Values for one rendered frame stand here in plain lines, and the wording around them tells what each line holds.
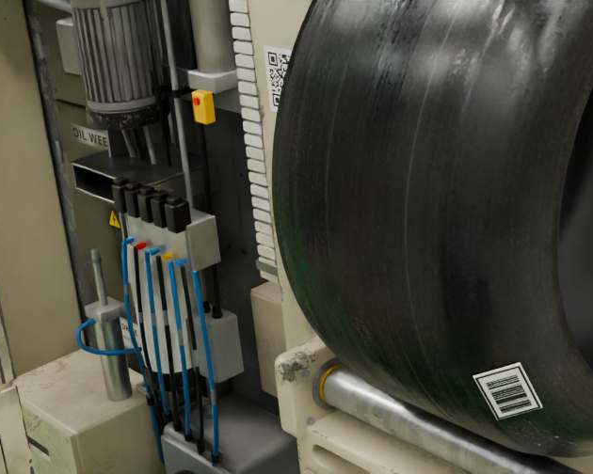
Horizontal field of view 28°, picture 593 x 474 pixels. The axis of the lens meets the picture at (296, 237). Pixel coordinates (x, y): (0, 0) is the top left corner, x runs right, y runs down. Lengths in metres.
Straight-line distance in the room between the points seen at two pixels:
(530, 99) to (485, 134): 0.04
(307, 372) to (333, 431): 0.07
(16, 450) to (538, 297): 0.74
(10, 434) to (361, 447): 0.44
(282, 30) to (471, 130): 0.43
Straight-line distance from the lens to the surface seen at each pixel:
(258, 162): 1.40
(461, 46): 0.92
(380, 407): 1.25
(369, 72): 0.97
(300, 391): 1.30
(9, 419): 1.45
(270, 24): 1.30
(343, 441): 1.29
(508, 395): 1.00
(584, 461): 1.36
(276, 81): 1.32
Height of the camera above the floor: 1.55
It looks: 22 degrees down
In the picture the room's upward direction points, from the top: 6 degrees counter-clockwise
